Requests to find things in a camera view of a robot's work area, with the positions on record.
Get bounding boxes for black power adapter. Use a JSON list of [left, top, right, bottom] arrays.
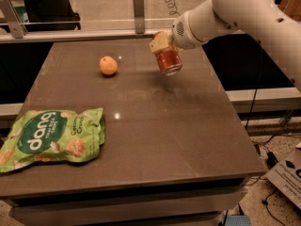
[[266, 152, 278, 169]]

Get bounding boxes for left metal rail bracket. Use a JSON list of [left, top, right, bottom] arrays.
[[0, 0, 27, 39]]

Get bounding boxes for black office chair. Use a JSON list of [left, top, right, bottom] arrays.
[[24, 0, 81, 32]]

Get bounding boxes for metal rail bracket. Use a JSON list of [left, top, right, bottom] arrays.
[[133, 0, 145, 34], [0, 0, 27, 39]]

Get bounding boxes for green dang chips bag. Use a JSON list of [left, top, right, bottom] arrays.
[[0, 108, 104, 173]]

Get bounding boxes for grey printed floor sign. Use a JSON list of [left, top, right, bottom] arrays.
[[265, 143, 301, 209]]

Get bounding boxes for red coke can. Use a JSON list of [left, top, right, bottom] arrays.
[[154, 41, 182, 75]]

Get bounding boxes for black floor cable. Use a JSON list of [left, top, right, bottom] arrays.
[[261, 188, 288, 226]]

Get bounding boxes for middle metal rail bracket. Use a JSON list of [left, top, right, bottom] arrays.
[[133, 0, 145, 34]]

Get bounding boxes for glass barrier panel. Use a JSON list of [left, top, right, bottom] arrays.
[[10, 0, 205, 31]]

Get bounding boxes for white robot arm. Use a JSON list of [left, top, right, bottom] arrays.
[[150, 0, 301, 90]]

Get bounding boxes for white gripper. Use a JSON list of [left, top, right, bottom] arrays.
[[150, 10, 209, 54]]

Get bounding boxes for orange fruit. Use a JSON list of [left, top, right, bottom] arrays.
[[99, 56, 118, 75]]

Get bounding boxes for blue floor box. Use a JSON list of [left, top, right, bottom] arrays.
[[222, 216, 252, 226]]

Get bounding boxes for grey table drawer cabinet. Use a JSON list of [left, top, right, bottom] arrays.
[[1, 179, 247, 226]]

